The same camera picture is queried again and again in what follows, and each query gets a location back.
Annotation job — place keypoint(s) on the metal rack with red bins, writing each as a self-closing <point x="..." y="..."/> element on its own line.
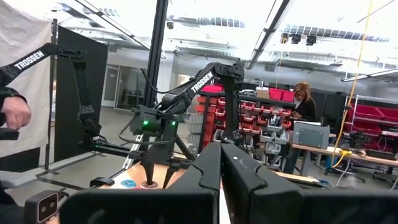
<point x="370" y="113"/>

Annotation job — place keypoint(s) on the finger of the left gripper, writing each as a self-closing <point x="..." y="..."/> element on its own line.
<point x="170" y="174"/>
<point x="149" y="168"/>

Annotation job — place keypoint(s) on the grey metal box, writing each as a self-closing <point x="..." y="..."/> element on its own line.
<point x="311" y="135"/>

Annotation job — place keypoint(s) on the red storage bin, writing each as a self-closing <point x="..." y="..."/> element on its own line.
<point x="276" y="94"/>
<point x="288" y="96"/>
<point x="212" y="88"/>

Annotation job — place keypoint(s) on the person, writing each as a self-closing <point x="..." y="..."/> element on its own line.
<point x="306" y="109"/>

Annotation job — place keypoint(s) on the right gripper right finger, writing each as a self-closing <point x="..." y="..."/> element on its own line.
<point x="280" y="205"/>

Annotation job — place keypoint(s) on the small chocolate donut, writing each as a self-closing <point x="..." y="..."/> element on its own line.
<point x="144" y="185"/>

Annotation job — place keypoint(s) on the wooden workbench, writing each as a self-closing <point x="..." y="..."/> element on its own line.
<point x="373" y="160"/>

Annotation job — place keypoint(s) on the black shelf rack with bins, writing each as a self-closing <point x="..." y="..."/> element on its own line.
<point x="248" y="124"/>

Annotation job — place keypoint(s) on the white fabric backdrop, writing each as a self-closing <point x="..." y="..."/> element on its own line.
<point x="21" y="77"/>

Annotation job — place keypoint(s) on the person's forearm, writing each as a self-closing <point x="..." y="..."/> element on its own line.
<point x="11" y="93"/>

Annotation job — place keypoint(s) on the person's hand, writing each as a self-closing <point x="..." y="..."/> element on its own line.
<point x="15" y="112"/>

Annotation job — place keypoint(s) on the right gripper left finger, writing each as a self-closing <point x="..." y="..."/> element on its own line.
<point x="140" y="208"/>

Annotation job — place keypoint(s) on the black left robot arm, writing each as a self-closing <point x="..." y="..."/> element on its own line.
<point x="202" y="81"/>

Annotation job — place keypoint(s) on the small black depth camera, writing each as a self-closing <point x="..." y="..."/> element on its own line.
<point x="42" y="207"/>

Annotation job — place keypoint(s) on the black partition panel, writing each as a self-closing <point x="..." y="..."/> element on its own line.
<point x="71" y="109"/>

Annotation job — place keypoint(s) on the black rig frame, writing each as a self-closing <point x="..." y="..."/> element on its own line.
<point x="157" y="46"/>

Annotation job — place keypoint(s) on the cardboard box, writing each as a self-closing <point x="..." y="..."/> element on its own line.
<point x="262" y="92"/>

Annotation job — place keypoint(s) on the black backdrop stand pole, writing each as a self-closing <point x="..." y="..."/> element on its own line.
<point x="50" y="109"/>

